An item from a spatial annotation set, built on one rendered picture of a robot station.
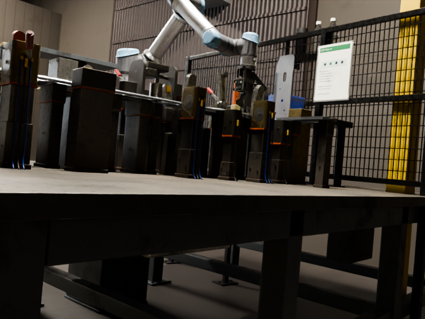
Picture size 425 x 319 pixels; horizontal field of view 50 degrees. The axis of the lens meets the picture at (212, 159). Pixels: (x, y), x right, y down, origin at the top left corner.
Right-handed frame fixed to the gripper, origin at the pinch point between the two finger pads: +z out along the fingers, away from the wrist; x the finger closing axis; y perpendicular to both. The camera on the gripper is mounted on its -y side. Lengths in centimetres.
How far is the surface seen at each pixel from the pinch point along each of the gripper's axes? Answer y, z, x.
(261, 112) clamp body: 8.4, 2.4, 17.6
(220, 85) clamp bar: 1.5, -12.9, -19.1
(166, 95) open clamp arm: 33.7, -2.9, -17.6
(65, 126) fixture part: 84, 17, -3
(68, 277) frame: 65, 79, -32
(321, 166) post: -13.3, 22.4, 34.3
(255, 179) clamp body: 8.5, 30.5, 17.8
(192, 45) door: -159, -105, -266
